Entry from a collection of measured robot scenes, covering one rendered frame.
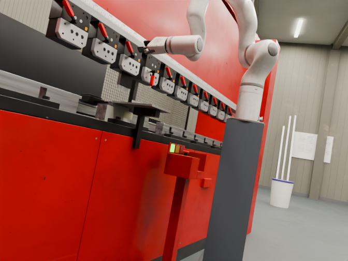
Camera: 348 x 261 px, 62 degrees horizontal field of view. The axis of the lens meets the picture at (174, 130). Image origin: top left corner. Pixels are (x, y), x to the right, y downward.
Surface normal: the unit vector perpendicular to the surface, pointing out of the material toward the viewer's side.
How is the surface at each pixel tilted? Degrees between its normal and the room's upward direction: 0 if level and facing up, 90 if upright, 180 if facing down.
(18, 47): 90
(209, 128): 90
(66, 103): 90
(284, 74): 90
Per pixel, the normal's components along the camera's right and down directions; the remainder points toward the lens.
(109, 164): 0.85, 0.12
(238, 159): -0.27, -0.11
